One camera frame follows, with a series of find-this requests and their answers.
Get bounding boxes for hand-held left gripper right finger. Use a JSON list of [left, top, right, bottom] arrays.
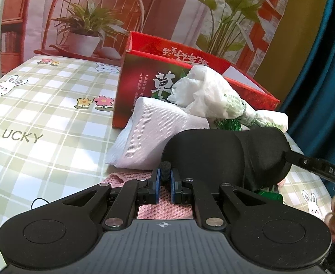
[[170, 168, 268, 231]]

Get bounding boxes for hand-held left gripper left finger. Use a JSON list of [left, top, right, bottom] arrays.
[[62, 168, 161, 231]]

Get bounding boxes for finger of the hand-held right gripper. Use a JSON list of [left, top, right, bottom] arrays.
[[285, 149, 320, 173]]

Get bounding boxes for black eye mask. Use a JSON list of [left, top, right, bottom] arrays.
[[157, 127, 292, 195]]

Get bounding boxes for white green printed plastic bag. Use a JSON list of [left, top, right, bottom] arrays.
[[167, 65, 289, 133]]

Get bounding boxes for red cardboard box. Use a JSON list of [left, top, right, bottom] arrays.
[[112, 31, 281, 129]]

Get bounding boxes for pink knitted cloth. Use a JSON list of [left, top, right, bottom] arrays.
[[103, 171, 195, 220]]

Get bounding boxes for green shiny bag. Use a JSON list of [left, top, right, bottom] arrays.
[[255, 185, 284, 206]]

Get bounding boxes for white ribbed cloth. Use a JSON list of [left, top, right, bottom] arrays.
[[106, 96, 211, 169]]

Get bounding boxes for teal curtain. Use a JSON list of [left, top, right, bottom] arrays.
[[279, 0, 335, 178]]

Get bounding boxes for green checked tablecloth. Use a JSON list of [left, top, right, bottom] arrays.
[[0, 55, 335, 271]]

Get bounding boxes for printed backdrop cloth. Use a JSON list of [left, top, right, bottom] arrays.
[[0, 0, 297, 75]]

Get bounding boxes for thin black cord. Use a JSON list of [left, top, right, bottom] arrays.
[[31, 198, 51, 211]]

